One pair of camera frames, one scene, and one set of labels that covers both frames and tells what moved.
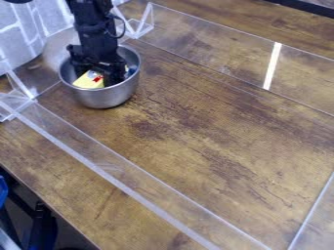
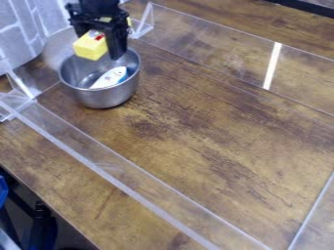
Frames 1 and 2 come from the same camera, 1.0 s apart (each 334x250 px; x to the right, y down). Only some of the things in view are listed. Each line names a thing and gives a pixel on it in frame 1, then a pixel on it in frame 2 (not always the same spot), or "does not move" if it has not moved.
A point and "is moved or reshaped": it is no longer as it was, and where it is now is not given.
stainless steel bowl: (110, 97) does not move
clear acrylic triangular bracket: (138, 27) does not move
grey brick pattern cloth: (27, 23) does not move
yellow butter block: (90, 80) is moved or reshaped
